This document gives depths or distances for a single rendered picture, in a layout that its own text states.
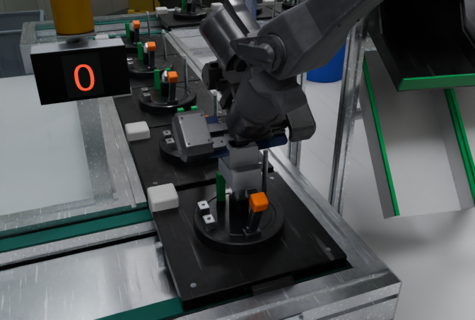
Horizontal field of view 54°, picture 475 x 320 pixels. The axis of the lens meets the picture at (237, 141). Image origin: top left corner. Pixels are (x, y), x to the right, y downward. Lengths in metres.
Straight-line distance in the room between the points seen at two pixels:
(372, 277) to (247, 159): 0.24
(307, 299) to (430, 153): 0.32
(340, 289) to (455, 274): 0.28
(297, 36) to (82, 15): 0.31
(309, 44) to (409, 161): 0.39
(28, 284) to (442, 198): 0.64
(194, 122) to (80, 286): 0.31
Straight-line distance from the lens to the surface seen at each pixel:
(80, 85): 0.67
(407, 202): 0.76
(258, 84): 0.50
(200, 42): 1.84
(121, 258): 0.77
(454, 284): 0.87
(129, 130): 0.98
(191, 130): 0.58
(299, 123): 0.62
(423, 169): 0.79
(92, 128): 0.75
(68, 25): 0.65
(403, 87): 0.66
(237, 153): 0.63
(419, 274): 0.86
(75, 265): 0.78
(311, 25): 0.44
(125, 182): 0.88
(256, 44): 0.47
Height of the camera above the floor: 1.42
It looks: 28 degrees down
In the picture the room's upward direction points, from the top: straight up
